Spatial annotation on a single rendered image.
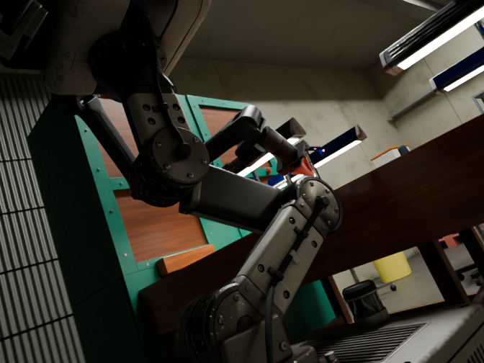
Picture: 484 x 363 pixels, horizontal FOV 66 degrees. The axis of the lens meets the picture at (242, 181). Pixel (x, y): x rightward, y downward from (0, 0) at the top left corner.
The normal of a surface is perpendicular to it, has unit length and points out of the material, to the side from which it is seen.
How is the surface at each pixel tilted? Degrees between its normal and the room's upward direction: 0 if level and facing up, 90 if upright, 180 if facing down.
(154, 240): 90
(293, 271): 90
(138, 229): 90
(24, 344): 90
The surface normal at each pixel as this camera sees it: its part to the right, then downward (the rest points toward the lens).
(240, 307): 0.54, -0.42
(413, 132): -0.76, 0.15
